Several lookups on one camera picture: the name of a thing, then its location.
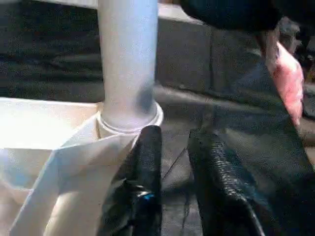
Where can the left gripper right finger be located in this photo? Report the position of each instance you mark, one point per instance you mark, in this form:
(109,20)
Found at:
(221,191)

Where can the white plastic table top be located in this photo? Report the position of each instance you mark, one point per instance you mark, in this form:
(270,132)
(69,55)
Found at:
(59,162)

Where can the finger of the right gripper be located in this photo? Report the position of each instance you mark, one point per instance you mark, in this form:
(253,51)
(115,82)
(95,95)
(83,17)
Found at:
(231,14)

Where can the white plastic table leg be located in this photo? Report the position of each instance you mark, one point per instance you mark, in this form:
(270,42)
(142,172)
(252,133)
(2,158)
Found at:
(128,59)

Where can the black work mat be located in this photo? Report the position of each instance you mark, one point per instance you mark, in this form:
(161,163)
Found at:
(236,98)

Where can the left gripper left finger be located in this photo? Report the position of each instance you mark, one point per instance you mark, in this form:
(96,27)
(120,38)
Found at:
(138,191)

